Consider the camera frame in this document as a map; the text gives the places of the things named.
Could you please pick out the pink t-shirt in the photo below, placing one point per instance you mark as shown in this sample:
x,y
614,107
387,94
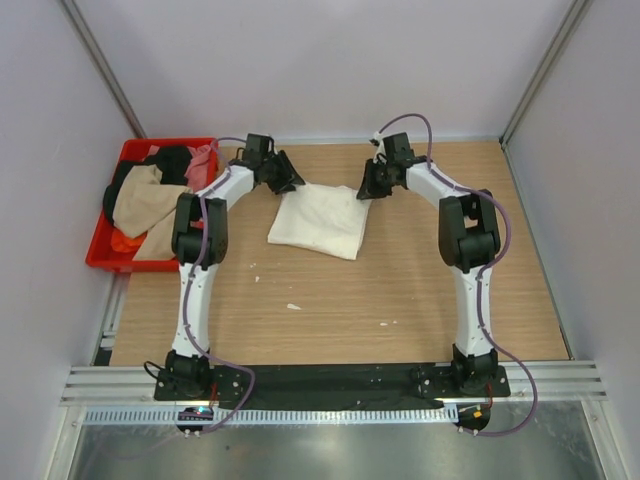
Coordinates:
x,y
198,170

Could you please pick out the orange t-shirt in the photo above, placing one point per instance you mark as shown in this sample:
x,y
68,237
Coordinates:
x,y
120,243

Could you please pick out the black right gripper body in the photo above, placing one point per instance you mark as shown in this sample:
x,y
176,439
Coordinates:
x,y
379,182

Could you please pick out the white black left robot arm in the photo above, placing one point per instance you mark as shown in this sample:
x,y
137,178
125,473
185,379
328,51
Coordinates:
x,y
200,242

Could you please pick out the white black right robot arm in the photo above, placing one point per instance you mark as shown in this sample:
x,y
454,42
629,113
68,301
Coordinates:
x,y
468,242

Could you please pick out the black t-shirt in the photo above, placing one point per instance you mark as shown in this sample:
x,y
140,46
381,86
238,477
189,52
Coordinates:
x,y
172,161

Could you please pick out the beige t-shirt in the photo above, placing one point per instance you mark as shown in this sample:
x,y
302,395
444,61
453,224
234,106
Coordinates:
x,y
145,207

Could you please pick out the aluminium rail frame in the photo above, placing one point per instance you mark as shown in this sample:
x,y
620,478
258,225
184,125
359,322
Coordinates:
x,y
549,420

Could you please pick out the grey metal corner post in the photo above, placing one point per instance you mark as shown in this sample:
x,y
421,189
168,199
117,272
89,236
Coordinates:
x,y
100,62

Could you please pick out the red plastic bin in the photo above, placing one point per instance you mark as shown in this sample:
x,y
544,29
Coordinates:
x,y
100,253

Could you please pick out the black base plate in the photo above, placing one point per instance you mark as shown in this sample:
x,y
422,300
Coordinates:
x,y
351,387

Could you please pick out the grey right corner post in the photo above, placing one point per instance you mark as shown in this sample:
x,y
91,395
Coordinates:
x,y
560,40

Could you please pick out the white t-shirt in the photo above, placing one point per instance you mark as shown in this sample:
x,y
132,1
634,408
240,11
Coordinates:
x,y
324,219

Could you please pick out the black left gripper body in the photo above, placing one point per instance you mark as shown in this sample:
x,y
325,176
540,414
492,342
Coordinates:
x,y
278,174

